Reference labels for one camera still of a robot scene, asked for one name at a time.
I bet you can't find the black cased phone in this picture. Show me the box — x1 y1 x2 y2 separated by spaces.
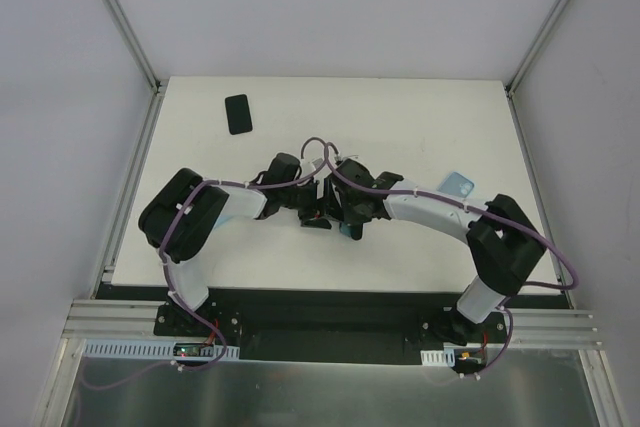
339 222 363 241

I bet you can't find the black smartphone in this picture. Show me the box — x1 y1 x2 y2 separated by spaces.
224 94 253 135

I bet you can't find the light blue phone case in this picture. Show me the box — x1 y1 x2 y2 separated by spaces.
437 171 475 199

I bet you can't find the light blue cased phone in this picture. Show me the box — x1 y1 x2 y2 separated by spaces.
215 216 230 228

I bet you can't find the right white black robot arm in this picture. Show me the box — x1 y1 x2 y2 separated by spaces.
323 159 547 346

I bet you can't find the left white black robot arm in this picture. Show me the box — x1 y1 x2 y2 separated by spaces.
138 168 318 336

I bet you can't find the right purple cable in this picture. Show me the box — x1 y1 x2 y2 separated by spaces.
324 141 582 387

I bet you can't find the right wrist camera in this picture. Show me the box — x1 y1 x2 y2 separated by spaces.
334 154 360 165

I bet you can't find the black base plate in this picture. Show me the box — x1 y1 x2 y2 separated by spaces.
94 284 571 363

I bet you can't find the left aluminium corner post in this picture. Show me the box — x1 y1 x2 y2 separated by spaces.
77 0 169 96

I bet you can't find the aluminium corner post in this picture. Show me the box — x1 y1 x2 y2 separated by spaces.
77 0 169 96
504 0 609 96

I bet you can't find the right white cable duct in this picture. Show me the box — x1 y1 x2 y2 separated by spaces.
420 348 455 368

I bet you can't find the white cable duct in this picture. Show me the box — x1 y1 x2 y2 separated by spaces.
84 339 240 362
420 348 455 368

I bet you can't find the aluminium frame rail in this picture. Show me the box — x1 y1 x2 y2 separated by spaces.
62 299 604 350

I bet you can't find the left white cable duct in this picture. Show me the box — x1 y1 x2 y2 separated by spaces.
84 339 240 362

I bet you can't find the right aluminium corner post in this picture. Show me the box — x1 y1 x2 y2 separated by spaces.
504 0 609 96

